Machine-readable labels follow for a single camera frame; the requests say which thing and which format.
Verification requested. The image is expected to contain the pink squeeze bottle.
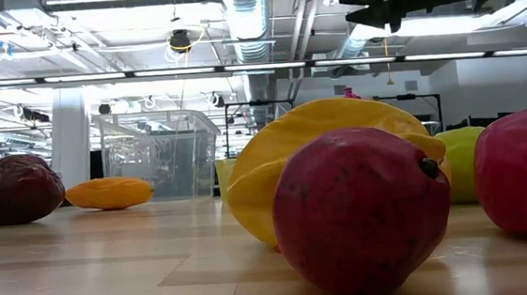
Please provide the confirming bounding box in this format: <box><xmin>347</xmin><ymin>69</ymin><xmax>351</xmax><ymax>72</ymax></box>
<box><xmin>342</xmin><ymin>85</ymin><xmax>363</xmax><ymax>101</ymax></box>

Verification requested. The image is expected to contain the orange mango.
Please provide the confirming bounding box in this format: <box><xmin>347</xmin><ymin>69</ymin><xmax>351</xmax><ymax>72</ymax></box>
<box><xmin>63</xmin><ymin>173</ymin><xmax>155</xmax><ymax>215</ymax></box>

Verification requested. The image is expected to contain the dark red fruit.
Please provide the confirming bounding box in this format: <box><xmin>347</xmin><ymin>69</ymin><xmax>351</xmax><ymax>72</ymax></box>
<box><xmin>0</xmin><ymin>150</ymin><xmax>69</xmax><ymax>226</ymax></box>

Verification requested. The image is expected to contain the yellow starfruit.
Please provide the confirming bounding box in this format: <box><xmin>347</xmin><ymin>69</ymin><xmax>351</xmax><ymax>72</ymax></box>
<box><xmin>218</xmin><ymin>88</ymin><xmax>457</xmax><ymax>251</ymax></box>

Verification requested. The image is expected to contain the lime green fruit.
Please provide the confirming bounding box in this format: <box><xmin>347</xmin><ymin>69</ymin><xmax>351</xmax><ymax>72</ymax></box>
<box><xmin>433</xmin><ymin>124</ymin><xmax>491</xmax><ymax>207</ymax></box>

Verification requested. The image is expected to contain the black ceiling device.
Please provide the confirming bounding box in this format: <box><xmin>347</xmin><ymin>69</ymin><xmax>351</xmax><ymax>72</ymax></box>
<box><xmin>167</xmin><ymin>27</ymin><xmax>194</xmax><ymax>54</ymax></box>

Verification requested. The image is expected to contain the dark red pomegranate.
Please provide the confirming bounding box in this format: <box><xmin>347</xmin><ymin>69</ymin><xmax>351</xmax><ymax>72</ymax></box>
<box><xmin>265</xmin><ymin>119</ymin><xmax>459</xmax><ymax>295</ymax></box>

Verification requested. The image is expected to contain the red apple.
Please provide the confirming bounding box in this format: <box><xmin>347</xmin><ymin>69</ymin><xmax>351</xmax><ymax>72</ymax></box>
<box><xmin>468</xmin><ymin>104</ymin><xmax>527</xmax><ymax>252</ymax></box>

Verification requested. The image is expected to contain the yellow plastic bin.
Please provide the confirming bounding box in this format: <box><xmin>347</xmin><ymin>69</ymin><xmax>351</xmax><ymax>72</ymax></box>
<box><xmin>214</xmin><ymin>157</ymin><xmax>241</xmax><ymax>202</ymax></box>

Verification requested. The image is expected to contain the clear plastic bin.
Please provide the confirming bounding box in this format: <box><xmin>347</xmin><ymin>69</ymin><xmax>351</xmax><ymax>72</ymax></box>
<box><xmin>92</xmin><ymin>104</ymin><xmax>225</xmax><ymax>207</ymax></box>

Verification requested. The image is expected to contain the long linear ceiling light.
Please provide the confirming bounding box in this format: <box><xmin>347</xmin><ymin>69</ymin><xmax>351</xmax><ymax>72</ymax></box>
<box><xmin>0</xmin><ymin>37</ymin><xmax>527</xmax><ymax>98</ymax></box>

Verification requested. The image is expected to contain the white pillar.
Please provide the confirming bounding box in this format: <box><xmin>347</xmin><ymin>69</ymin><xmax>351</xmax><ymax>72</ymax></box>
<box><xmin>45</xmin><ymin>88</ymin><xmax>96</xmax><ymax>190</ymax></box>

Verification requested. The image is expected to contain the hanging yellow cord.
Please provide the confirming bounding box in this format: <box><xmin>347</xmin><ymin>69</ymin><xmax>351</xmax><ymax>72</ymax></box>
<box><xmin>380</xmin><ymin>37</ymin><xmax>395</xmax><ymax>86</ymax></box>

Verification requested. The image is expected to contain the black metal frame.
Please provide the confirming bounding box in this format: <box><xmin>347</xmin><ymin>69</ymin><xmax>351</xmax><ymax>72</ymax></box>
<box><xmin>375</xmin><ymin>90</ymin><xmax>445</xmax><ymax>137</ymax></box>
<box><xmin>223</xmin><ymin>97</ymin><xmax>299</xmax><ymax>159</ymax></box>

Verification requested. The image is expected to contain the silver ventilation duct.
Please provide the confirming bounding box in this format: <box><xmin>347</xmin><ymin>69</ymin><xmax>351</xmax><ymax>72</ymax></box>
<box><xmin>221</xmin><ymin>0</ymin><xmax>287</xmax><ymax>132</ymax></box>

